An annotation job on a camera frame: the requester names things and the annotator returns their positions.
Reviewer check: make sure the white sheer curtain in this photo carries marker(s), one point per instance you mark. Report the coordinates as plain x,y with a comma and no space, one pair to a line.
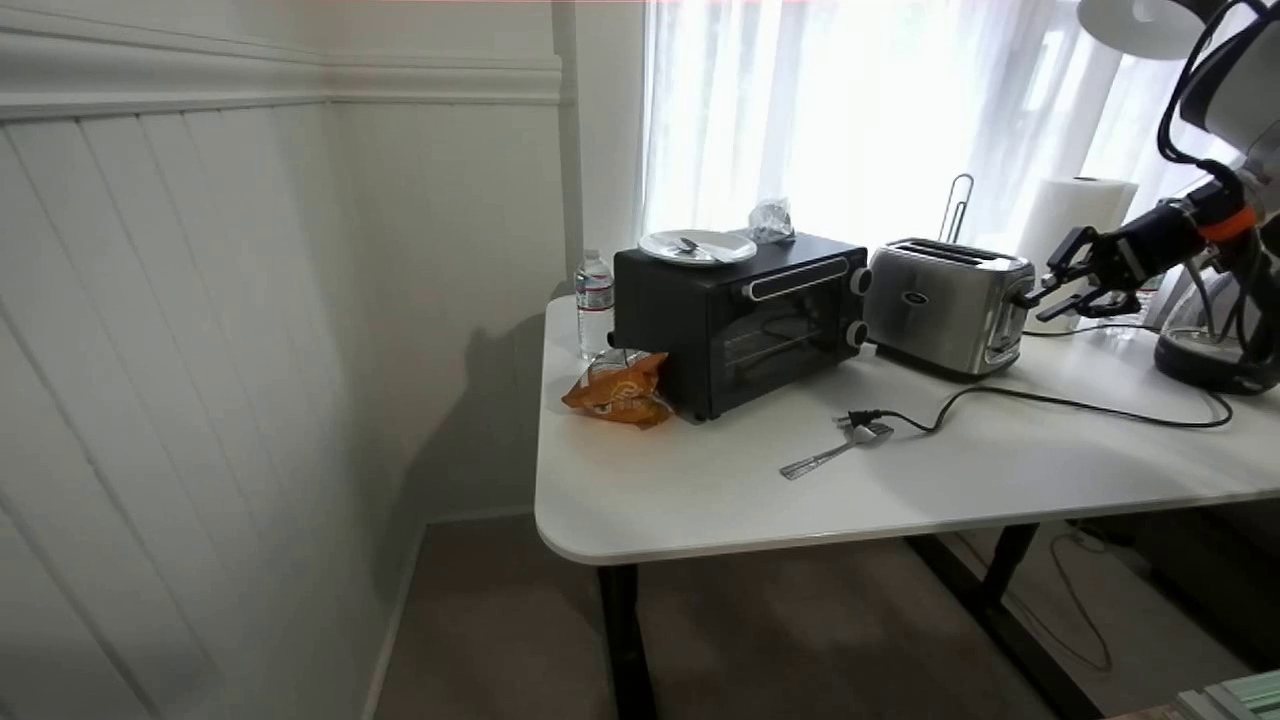
853,120

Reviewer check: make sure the clear plastic water bottle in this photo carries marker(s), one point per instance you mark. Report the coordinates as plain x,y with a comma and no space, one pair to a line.
592,304

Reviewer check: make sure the black toaster oven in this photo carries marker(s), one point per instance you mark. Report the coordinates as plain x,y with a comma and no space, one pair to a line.
734,326

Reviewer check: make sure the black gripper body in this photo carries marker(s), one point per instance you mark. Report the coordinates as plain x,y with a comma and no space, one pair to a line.
1144,244

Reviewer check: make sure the small utensil on plate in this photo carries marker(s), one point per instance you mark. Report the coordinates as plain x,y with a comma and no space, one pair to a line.
684,244

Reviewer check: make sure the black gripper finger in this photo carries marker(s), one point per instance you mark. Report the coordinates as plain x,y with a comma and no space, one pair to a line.
1069,249
1082,301

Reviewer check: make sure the crumpled white tissue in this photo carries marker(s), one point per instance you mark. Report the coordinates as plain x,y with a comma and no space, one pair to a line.
768,222

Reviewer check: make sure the pale green flat object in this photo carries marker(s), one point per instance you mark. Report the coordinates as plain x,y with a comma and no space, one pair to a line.
1224,703

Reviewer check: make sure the metal spoon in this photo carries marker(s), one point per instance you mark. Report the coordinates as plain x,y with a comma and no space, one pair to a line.
821,458

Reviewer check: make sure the white paper towel roll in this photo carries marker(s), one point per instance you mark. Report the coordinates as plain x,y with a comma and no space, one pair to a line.
1075,206

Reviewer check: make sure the orange chips bag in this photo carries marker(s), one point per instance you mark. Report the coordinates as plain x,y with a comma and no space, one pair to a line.
622,392

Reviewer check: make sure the silver two-slot toaster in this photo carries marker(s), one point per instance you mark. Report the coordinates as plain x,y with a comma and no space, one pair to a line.
940,304

